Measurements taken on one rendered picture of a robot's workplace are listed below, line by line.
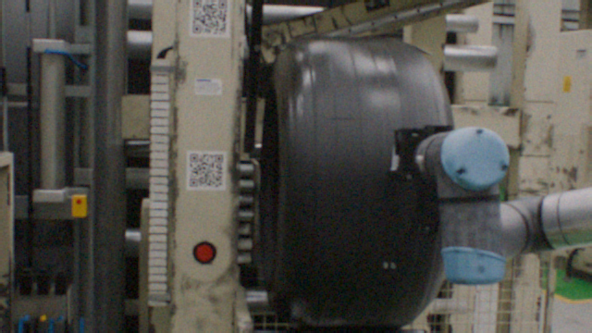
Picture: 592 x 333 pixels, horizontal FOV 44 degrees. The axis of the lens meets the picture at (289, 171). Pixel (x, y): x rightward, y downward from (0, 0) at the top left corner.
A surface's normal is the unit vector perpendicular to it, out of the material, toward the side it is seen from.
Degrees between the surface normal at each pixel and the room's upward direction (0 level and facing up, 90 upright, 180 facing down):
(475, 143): 83
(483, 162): 83
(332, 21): 90
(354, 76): 44
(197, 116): 90
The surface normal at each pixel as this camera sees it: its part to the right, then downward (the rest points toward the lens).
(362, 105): 0.12, -0.46
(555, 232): -0.59, 0.39
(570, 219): -0.71, -0.03
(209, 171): 0.12, 0.10
